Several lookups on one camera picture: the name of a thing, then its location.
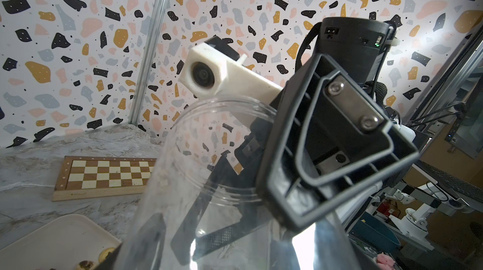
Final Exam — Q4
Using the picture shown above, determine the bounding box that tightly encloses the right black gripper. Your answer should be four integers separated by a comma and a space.
169, 54, 419, 266

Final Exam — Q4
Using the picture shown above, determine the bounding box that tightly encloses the clear plastic cookie jar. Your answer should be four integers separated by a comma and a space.
113, 96, 360, 269

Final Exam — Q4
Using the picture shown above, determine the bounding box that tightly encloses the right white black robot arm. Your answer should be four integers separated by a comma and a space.
180, 17, 419, 269

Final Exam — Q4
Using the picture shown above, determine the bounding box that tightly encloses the pile of poured cookies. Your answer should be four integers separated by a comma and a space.
75, 246, 116, 270

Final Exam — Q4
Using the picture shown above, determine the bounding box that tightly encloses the wooden chessboard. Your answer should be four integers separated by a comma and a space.
52, 156, 156, 202

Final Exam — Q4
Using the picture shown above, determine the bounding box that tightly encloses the beige rectangular tray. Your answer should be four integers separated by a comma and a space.
1, 214, 121, 269

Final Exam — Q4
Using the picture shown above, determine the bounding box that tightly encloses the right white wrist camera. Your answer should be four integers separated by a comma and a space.
179, 36, 283, 104

